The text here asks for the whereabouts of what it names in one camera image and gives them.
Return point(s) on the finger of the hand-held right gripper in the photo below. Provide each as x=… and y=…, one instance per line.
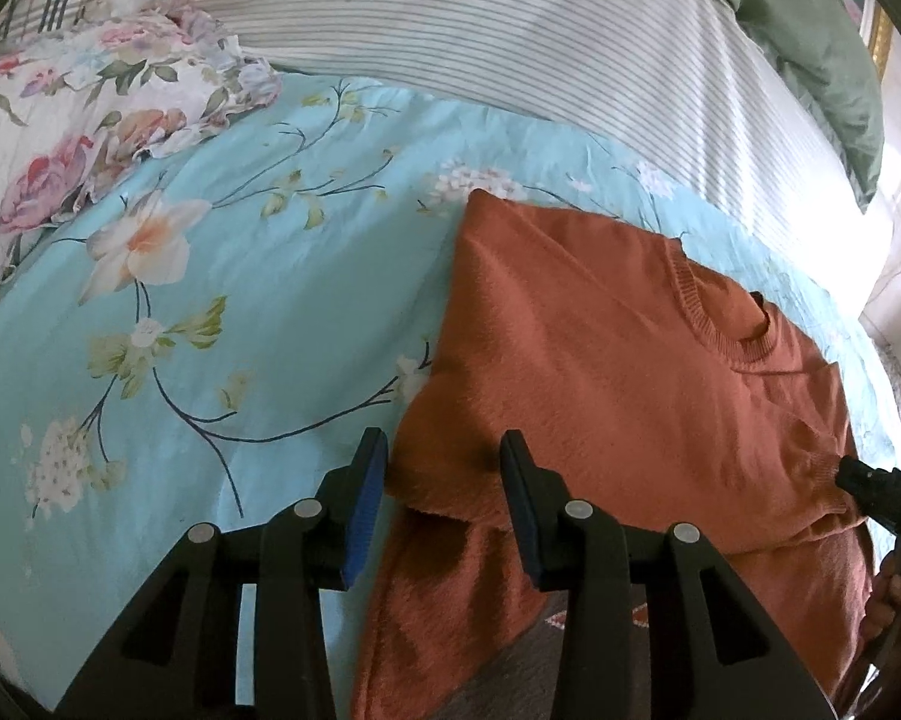
x=878, y=491

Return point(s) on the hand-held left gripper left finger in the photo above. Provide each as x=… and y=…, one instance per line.
x=366, y=510

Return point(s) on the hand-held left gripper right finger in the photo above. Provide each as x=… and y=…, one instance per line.
x=524, y=517

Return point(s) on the orange knit sweater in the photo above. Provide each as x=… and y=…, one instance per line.
x=608, y=375

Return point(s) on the person's right hand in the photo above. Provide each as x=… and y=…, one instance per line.
x=897, y=604

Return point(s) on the grey patterned cloth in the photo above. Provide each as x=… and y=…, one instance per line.
x=525, y=660

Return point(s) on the light blue floral blanket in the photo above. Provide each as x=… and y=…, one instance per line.
x=270, y=300

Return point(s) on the green pillow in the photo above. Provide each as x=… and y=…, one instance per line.
x=803, y=37

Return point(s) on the white striped duvet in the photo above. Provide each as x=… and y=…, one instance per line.
x=570, y=37

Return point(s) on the white floral pillow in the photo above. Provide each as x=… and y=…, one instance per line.
x=68, y=112

